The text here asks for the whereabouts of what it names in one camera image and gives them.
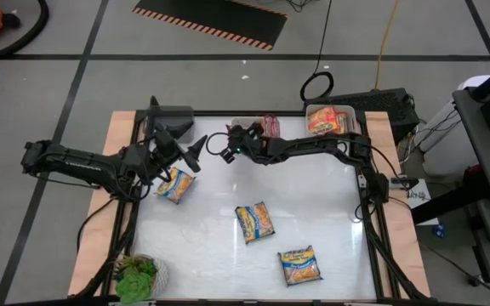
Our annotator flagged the black vacuum hose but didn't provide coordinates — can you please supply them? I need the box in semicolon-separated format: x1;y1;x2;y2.
0;0;50;65

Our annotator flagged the black hanging cable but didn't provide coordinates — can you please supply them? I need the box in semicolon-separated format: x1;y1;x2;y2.
299;0;335;102

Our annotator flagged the white plastic bin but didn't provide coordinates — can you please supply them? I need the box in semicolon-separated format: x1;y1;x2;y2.
229;114;281;141

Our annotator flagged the dark grey plastic bin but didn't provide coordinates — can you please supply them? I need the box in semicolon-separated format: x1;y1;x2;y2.
142;105;196;145

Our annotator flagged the yellow hanging cable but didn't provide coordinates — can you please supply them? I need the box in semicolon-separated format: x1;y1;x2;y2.
374;0;400;90

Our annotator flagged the blue soy sauce ramen pack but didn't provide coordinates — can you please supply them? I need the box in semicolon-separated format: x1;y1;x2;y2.
276;245;323;287
154;167;197;205
234;201;276;246

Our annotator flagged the light wooden side board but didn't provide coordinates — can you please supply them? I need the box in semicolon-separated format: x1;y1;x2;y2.
362;110;432;298
67;110;138;298

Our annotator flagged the black computer case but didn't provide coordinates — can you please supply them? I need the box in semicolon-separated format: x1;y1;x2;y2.
303;88;420;145

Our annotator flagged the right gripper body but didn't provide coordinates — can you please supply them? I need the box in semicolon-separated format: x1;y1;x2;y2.
227;122;270;165

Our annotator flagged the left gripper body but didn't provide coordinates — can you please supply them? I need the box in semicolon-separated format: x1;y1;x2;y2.
154;126;187;169

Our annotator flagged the black hazard-striped floor mat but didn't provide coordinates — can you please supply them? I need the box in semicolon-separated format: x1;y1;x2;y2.
132;0;288;52

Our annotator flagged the white paper sheet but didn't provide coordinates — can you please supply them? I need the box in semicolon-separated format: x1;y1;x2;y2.
406;186;440;226

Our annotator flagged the green plant in white pot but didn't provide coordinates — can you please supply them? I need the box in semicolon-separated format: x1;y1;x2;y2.
112;253;170;305

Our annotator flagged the pale grey plastic bin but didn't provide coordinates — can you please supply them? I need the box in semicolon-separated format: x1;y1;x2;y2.
305;104;361;137

